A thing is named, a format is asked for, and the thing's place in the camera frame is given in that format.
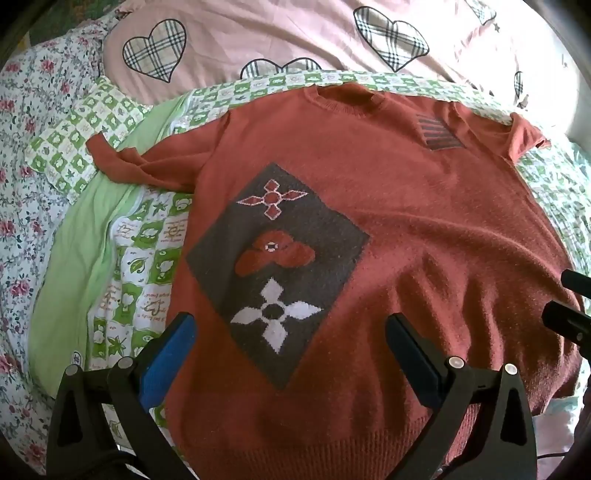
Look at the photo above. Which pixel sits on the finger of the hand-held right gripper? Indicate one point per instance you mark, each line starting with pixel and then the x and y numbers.
pixel 570 325
pixel 577 279

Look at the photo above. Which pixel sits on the pink heart-print quilt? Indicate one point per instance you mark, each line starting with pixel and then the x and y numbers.
pixel 277 32

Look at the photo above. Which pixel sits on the green checked blanket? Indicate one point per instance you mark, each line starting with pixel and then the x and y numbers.
pixel 138 258

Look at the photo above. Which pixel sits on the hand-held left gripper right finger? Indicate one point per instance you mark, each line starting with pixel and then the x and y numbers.
pixel 418 360

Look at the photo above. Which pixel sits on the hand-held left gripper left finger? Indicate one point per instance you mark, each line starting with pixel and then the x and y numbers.
pixel 168 355

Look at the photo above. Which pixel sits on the floral bed sheet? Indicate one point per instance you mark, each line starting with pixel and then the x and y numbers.
pixel 27 207

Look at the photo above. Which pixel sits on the orange knit sweater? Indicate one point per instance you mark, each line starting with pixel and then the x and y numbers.
pixel 415 230

